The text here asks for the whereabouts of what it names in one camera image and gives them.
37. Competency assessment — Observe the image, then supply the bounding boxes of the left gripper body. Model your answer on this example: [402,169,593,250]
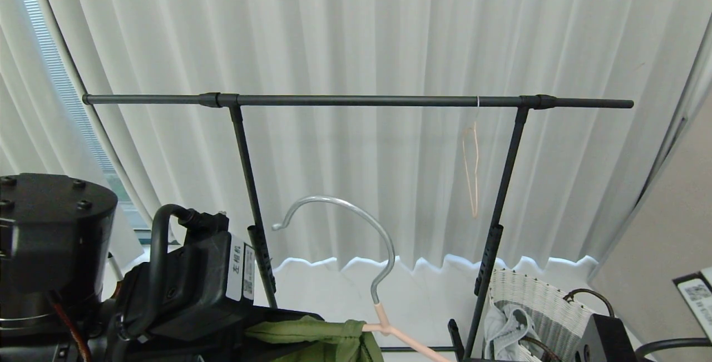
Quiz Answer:
[111,305,324,362]

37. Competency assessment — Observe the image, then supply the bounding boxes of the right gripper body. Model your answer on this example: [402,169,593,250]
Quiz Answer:
[573,313,639,362]

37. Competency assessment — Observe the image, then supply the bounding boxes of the green short-sleeved shirt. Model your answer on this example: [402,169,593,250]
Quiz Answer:
[245,315,385,362]

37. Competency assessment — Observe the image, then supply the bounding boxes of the pink clothes hanger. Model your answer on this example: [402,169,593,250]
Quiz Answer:
[462,97,481,220]
[271,195,452,362]

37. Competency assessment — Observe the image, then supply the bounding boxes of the white laundry basket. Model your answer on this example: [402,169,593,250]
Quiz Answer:
[482,269,619,362]

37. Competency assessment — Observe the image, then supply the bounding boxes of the black clothes rack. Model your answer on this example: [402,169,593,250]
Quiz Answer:
[82,93,635,362]

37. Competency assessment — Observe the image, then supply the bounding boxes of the pale grey garment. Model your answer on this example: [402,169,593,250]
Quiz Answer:
[483,302,545,362]

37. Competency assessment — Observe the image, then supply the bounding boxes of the white curtain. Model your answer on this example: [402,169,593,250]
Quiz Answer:
[0,0,146,274]
[33,0,712,275]

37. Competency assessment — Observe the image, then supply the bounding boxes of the window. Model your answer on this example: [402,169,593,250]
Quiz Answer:
[8,0,156,240]

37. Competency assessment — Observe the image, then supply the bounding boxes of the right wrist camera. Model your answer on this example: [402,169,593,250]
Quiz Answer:
[672,266,712,341]

